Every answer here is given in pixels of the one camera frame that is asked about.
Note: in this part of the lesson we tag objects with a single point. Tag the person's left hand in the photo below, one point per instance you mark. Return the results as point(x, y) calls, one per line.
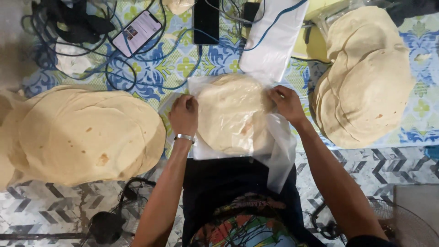
point(183, 116)

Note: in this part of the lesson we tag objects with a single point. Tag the person's right hand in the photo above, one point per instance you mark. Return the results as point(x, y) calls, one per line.
point(289, 104)

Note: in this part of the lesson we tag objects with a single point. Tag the person's left fingers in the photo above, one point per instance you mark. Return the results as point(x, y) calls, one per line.
point(186, 99)

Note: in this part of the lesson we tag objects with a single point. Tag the person's right fingers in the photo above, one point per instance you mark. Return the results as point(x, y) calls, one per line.
point(278, 94)

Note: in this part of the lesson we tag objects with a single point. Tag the clear plastic bag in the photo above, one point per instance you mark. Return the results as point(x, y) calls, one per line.
point(279, 154)

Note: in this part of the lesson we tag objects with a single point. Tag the blue green floral tablecloth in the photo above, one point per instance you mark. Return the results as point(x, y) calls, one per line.
point(164, 65)

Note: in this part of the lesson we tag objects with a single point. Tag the bagged flatbreads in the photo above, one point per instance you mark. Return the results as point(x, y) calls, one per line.
point(229, 113)

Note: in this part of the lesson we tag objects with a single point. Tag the pile of clear plastic bags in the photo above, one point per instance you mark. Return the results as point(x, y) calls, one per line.
point(271, 44)

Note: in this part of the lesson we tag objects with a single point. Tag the yellow container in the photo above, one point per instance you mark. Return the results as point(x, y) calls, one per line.
point(312, 44)

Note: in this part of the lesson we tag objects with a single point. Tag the black smartphone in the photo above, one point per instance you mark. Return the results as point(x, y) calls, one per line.
point(206, 22)

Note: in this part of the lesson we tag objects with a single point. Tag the smartphone with lit screen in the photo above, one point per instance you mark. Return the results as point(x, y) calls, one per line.
point(137, 33)

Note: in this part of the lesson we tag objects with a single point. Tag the black power adapter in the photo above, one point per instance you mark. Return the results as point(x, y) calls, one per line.
point(251, 13)

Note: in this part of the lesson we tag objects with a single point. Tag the leaning stack of flatbreads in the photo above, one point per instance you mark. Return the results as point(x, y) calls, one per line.
point(367, 85)

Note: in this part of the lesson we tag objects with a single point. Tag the black apron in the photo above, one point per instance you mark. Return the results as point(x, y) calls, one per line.
point(219, 181)

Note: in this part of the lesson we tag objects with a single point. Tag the folded flatbread piece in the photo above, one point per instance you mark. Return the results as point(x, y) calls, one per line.
point(178, 5)

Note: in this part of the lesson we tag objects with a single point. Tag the large stack of flatbreads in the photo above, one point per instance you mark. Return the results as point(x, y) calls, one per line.
point(82, 137)

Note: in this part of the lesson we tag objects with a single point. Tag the white crumpled cloth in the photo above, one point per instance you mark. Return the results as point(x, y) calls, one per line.
point(72, 60)

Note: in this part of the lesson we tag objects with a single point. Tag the black cloth bundle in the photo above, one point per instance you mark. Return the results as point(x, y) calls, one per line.
point(73, 24)

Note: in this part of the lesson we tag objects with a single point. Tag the colourful printed shirt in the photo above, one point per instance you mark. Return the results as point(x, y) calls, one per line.
point(240, 226)

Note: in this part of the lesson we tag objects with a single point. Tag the black floor fan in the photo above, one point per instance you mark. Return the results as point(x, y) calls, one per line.
point(108, 224)

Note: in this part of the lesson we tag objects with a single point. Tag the dark bag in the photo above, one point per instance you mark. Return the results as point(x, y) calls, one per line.
point(411, 10)

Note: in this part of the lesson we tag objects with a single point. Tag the grey box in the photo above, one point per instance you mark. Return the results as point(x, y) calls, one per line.
point(416, 200)

